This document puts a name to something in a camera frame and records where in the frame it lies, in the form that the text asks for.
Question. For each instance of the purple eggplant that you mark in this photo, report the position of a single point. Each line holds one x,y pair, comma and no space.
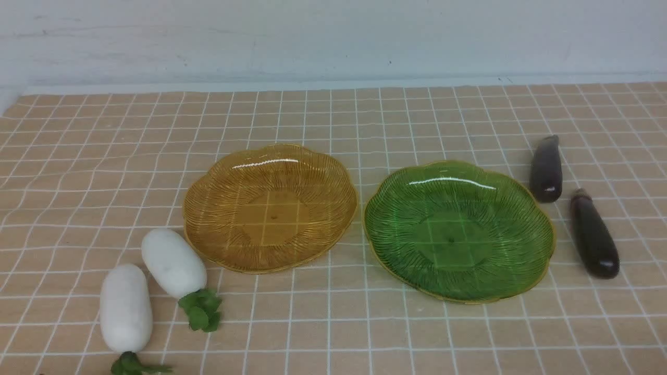
545,177
593,240

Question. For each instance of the green ribbed glass plate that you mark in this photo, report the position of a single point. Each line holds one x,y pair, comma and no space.
459,232

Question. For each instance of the white radish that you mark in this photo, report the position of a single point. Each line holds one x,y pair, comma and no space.
126,319
181,273

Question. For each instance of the beige checkered tablecloth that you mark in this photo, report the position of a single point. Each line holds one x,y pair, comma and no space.
85,176

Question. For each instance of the amber ribbed glass plate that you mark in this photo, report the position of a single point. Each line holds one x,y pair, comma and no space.
269,209

